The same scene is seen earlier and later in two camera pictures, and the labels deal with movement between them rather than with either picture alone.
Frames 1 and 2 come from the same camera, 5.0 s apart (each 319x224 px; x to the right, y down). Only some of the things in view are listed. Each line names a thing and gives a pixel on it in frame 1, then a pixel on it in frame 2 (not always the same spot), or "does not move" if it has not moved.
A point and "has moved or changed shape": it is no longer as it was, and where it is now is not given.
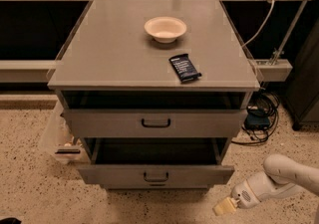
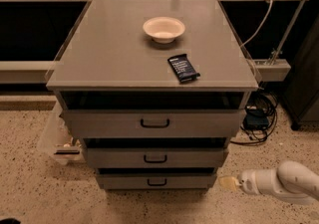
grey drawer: [156, 162] has moved or changed shape
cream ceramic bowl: [164, 29] does not move
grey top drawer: [154, 122] does not move
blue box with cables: [261, 117] does not move
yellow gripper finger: [226, 205] → [228, 183]
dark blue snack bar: [184, 68] does not move
